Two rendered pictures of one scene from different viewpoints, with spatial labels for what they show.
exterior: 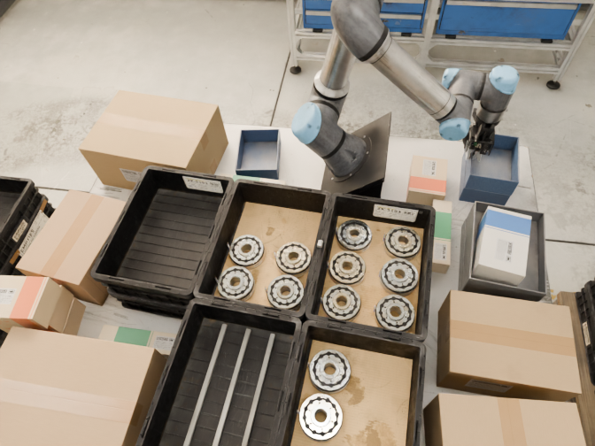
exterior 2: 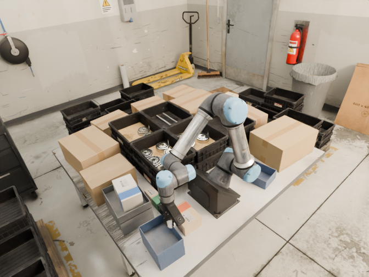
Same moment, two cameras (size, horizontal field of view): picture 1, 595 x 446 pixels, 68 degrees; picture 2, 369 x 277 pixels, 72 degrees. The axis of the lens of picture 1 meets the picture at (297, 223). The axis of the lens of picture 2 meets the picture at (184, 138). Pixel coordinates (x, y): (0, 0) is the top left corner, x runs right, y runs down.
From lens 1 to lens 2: 1.96 m
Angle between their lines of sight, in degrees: 79
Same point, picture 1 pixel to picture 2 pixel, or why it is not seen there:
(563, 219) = not seen: outside the picture
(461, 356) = (118, 157)
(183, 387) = (178, 118)
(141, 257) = not seen: hidden behind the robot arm
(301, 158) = (246, 190)
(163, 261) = (219, 125)
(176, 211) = not seen: hidden behind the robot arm
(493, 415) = (102, 147)
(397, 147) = (219, 231)
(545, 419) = (88, 154)
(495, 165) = (160, 244)
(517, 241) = (121, 189)
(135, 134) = (281, 127)
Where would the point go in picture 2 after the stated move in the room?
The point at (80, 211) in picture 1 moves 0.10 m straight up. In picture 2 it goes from (255, 114) to (256, 103)
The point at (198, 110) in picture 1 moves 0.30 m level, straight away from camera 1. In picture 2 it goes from (284, 144) to (333, 152)
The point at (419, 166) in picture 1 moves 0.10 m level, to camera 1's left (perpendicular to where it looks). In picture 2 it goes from (192, 213) to (201, 201)
